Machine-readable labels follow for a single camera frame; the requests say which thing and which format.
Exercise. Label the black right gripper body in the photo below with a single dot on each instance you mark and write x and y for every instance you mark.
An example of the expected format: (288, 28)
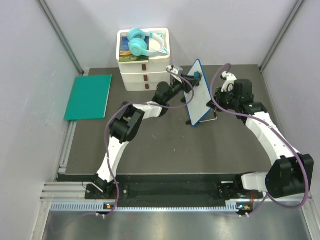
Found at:
(225, 99)

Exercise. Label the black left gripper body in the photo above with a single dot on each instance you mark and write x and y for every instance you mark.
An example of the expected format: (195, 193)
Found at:
(185, 85)

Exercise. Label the blue bone-shaped eraser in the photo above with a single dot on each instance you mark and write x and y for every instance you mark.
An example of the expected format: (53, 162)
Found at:
(197, 75)

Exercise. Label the blue framed whiteboard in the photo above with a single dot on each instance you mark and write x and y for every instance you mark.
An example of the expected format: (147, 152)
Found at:
(197, 108)

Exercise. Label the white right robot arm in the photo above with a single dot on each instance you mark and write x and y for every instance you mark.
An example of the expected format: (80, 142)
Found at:
(290, 172)

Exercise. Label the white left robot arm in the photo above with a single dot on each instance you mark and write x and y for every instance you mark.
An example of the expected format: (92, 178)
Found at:
(123, 127)

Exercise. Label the white stacked drawer unit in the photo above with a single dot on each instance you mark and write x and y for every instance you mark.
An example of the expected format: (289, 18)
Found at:
(145, 75)

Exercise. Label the teal headphones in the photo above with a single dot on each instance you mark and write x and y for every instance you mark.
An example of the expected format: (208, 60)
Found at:
(138, 47)

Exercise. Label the colourful picture book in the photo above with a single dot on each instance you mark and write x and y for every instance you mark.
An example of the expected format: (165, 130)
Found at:
(125, 56)

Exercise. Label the green cutting mat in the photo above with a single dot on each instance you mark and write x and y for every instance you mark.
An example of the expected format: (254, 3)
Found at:
(88, 98)

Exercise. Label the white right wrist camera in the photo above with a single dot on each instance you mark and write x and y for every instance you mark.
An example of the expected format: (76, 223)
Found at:
(229, 79)

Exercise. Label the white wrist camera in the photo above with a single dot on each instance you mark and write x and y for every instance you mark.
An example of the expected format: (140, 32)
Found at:
(175, 71)
(229, 79)

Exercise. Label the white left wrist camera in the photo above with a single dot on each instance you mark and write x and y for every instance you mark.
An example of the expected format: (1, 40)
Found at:
(175, 71)

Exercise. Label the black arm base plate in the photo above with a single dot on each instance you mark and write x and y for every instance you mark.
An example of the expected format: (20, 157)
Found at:
(171, 190)

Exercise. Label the grey slotted cable duct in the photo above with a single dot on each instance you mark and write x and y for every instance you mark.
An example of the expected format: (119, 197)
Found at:
(107, 207)

